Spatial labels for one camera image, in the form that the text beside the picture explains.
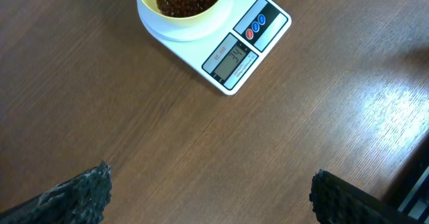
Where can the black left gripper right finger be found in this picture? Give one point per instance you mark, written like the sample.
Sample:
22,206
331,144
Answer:
335,201

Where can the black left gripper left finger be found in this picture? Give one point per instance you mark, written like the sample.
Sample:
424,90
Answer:
81,199

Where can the white digital kitchen scale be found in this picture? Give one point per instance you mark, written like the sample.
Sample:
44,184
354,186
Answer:
224,52

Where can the yellow plastic bowl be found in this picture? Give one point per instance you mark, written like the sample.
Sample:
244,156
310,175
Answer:
219,11

